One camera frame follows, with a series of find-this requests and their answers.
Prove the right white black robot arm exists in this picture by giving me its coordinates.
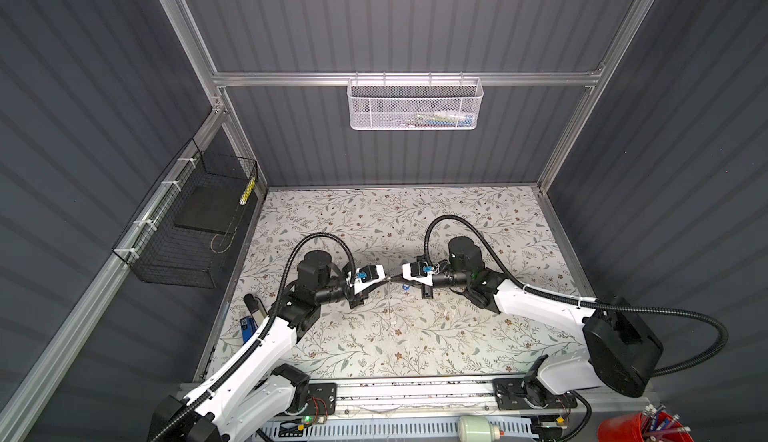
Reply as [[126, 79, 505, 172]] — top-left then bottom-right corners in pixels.
[[402, 237, 663, 408]]

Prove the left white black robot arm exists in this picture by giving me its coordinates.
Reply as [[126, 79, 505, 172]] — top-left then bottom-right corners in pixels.
[[147, 250, 386, 441]]

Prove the black blue handheld device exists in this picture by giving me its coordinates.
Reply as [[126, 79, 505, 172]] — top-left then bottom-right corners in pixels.
[[240, 293, 267, 343]]

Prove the white plastic bottle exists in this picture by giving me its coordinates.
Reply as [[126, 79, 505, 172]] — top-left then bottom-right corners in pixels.
[[457, 415, 502, 442]]

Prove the yellow marker pen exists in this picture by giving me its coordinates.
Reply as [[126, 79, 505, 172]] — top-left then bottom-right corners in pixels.
[[239, 177, 256, 206]]

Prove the red cup with pens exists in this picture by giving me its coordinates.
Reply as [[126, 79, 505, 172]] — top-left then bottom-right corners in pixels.
[[597, 408, 694, 442]]

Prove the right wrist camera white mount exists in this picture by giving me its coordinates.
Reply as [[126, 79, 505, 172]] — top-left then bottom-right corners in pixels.
[[402, 262, 434, 287]]

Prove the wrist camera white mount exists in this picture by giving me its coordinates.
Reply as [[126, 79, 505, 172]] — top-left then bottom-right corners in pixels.
[[402, 262, 434, 287], [352, 265, 386, 296]]

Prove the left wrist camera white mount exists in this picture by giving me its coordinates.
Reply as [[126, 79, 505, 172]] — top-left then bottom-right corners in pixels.
[[352, 265, 386, 296]]

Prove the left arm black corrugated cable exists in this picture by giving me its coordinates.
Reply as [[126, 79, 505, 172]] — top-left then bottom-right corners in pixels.
[[149, 232, 359, 442]]

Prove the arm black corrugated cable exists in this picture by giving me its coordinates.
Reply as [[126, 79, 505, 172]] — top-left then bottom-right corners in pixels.
[[423, 214, 730, 378], [149, 232, 359, 442]]

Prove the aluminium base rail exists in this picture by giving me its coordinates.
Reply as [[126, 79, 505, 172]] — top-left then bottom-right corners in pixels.
[[173, 372, 655, 425]]

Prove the white cable duct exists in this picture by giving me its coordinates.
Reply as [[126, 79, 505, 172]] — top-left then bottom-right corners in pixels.
[[261, 416, 541, 441]]

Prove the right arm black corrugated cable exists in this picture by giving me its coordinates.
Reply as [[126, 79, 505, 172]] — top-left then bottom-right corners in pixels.
[[423, 214, 730, 378]]

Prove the black wire basket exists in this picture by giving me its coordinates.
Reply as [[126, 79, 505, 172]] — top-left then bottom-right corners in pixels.
[[113, 142, 259, 289]]

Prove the white wire mesh basket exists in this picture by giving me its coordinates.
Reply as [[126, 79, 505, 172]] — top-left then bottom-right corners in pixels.
[[346, 77, 484, 131]]

